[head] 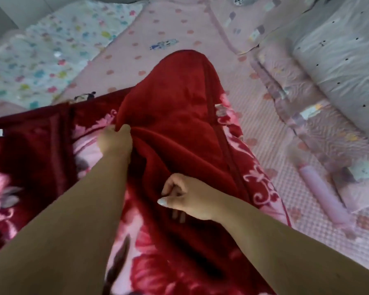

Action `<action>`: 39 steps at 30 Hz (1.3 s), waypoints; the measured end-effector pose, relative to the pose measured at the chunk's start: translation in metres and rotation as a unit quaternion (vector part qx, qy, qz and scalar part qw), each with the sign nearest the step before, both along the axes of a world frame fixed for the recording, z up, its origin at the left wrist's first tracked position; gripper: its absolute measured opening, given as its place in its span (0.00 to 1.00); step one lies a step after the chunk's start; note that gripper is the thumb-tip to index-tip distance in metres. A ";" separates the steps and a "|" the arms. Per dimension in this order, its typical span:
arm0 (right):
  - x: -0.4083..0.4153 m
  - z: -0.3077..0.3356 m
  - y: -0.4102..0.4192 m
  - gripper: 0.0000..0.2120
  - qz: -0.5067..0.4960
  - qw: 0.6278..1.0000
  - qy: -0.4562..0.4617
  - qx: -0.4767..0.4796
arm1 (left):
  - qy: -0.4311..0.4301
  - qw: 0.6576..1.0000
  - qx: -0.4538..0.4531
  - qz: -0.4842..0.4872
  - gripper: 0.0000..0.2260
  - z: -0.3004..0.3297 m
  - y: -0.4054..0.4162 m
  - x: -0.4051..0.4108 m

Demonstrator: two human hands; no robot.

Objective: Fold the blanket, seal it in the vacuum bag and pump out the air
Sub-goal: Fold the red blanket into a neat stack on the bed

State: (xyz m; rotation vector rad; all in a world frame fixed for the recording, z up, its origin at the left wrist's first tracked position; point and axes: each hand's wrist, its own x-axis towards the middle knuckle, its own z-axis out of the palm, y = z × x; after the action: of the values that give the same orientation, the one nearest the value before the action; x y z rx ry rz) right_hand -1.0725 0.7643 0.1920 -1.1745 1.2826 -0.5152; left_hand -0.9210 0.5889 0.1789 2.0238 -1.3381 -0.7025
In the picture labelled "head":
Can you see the person's left hand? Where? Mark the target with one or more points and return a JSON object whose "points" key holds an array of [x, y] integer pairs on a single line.
{"points": [[117, 142]]}

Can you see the person's right hand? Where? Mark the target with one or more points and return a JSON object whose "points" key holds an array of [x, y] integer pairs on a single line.
{"points": [[196, 196]]}

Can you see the red floral blanket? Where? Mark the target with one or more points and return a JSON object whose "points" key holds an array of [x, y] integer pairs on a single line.
{"points": [[172, 119]]}

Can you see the flower-print plastic storage bag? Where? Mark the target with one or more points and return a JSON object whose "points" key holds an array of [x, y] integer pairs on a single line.
{"points": [[49, 58]]}

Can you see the person's right forearm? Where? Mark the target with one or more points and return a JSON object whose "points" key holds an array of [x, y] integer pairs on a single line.
{"points": [[295, 258]]}

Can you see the person's left forearm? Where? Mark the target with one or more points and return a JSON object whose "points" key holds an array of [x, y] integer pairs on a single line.
{"points": [[64, 230]]}

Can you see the lilac hand pump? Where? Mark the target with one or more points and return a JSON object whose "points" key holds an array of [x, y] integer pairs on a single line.
{"points": [[323, 193]]}

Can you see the pink cartoon bed sheet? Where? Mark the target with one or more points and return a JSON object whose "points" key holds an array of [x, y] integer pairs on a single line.
{"points": [[187, 27]]}

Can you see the pink quilted pillow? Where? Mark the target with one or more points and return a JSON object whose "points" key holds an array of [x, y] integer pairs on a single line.
{"points": [[313, 119], [249, 24]]}

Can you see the grey dotted quilt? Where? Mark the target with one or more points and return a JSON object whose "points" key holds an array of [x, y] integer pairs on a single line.
{"points": [[341, 58]]}

